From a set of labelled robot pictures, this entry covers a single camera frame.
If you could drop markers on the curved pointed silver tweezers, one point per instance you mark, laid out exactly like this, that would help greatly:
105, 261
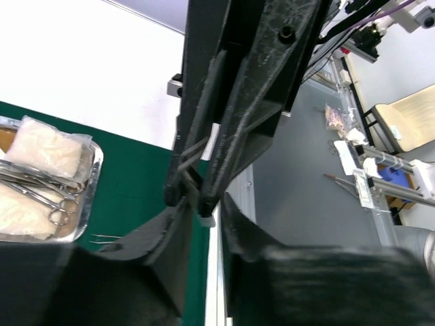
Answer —
191, 180

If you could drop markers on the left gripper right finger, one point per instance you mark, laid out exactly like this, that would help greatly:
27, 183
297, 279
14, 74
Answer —
263, 277

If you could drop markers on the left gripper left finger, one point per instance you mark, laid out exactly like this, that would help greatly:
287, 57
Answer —
161, 246

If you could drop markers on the green surgical cloth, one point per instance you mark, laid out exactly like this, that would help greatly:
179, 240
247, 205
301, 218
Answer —
130, 192

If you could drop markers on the serrated silver tissue forceps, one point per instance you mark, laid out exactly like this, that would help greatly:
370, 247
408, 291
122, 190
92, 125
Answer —
71, 187

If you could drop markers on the silver instrument tray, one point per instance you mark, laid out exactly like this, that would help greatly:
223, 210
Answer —
85, 198

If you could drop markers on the silver scissors in tray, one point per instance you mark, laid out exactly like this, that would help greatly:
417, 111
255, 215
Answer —
60, 213

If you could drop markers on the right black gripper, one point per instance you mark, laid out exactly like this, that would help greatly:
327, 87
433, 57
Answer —
242, 65

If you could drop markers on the blue glove bundle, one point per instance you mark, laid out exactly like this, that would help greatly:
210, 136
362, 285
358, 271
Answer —
394, 176

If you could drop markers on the beige chair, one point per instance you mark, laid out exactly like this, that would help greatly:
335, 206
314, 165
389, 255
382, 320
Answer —
407, 123

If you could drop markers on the white gauze pad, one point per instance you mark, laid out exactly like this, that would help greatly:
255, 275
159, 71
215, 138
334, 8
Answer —
49, 150
22, 216

